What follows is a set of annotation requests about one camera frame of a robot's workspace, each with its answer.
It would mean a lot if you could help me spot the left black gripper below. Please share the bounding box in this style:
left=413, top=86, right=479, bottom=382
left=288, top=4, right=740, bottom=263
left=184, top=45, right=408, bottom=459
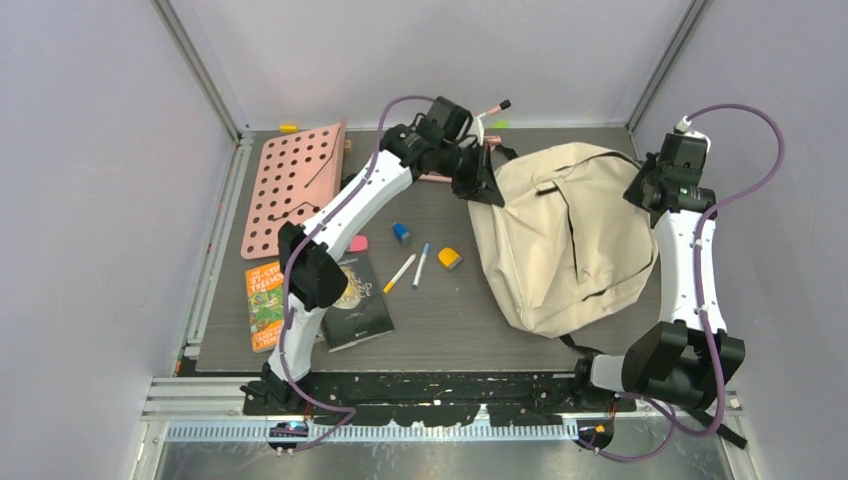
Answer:
left=435, top=140, right=503, bottom=207

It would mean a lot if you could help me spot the beige canvas backpack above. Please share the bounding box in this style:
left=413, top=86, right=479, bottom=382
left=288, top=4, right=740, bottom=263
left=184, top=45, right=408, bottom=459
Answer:
left=468, top=142, right=659, bottom=338

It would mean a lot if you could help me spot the black moon and sixpence book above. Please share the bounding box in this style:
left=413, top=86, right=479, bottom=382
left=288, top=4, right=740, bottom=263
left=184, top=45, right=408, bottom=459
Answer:
left=321, top=252, right=395, bottom=352

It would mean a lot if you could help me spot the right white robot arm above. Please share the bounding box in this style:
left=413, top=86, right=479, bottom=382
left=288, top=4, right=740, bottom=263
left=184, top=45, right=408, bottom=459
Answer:
left=570, top=130, right=746, bottom=411

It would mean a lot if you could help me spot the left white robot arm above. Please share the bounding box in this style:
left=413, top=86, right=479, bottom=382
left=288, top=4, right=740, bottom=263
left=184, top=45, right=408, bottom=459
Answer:
left=241, top=96, right=511, bottom=414

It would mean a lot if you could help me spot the pink folding stand tripod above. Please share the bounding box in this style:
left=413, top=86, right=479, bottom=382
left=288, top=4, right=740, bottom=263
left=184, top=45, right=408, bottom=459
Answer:
left=419, top=99, right=511, bottom=184

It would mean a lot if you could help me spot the yellow pencil sharpener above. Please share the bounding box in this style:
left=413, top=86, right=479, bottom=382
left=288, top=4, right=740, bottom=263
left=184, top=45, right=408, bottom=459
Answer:
left=437, top=247, right=463, bottom=271

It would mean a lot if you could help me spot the white marker blue cap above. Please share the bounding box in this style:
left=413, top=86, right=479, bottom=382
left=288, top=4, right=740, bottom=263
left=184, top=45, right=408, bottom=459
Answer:
left=412, top=242, right=430, bottom=289

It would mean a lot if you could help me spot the blue pencil sharpener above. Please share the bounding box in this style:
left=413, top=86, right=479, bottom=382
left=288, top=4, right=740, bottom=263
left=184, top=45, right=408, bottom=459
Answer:
left=392, top=222, right=411, bottom=246

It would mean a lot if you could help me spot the pink eraser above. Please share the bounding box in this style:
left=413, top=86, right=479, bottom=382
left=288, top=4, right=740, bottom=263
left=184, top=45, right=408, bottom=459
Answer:
left=346, top=235, right=369, bottom=253

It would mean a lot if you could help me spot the white marker yellow cap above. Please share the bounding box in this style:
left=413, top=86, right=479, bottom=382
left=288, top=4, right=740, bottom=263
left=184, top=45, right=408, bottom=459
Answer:
left=382, top=253, right=417, bottom=294

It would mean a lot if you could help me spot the pink perforated music stand desk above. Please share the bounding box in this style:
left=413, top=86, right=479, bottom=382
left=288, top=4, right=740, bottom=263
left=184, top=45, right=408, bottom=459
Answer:
left=240, top=120, right=347, bottom=260

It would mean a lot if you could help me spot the orange treehouse book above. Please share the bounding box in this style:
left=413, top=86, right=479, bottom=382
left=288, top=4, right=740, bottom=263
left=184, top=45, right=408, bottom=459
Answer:
left=245, top=261, right=284, bottom=353

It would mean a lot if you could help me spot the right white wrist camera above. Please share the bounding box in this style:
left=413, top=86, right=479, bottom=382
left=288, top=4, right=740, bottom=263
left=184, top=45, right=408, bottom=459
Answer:
left=673, top=116, right=711, bottom=151

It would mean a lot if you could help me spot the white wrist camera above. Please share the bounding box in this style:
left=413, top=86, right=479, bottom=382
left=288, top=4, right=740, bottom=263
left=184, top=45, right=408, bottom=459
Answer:
left=467, top=113, right=490, bottom=143
left=673, top=116, right=711, bottom=151

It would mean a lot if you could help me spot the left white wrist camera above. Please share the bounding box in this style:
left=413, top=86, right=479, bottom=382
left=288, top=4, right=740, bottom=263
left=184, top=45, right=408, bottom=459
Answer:
left=467, top=113, right=490, bottom=143

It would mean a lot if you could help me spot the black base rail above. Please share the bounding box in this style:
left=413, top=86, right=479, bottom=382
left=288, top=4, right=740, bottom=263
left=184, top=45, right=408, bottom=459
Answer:
left=240, top=371, right=618, bottom=427

